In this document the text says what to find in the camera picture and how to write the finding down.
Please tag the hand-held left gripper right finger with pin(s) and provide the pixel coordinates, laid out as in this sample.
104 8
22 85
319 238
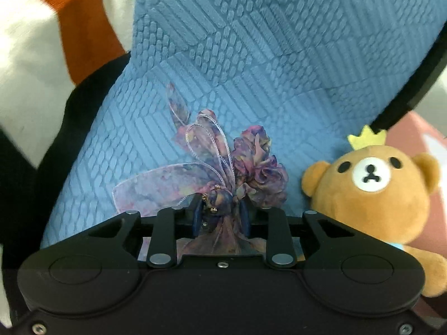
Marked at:
244 216

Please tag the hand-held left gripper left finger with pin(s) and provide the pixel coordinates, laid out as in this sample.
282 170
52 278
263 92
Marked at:
198 216

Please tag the purple ribbon hair bow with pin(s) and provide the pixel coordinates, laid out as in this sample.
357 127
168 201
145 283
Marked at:
195 176

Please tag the brown bear plush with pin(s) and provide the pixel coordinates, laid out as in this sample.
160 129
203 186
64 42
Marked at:
377 199

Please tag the blue quilted pillow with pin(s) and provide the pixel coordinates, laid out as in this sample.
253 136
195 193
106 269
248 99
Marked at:
262 59

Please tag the red white black fleece blanket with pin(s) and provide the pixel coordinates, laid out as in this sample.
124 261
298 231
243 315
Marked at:
28 42

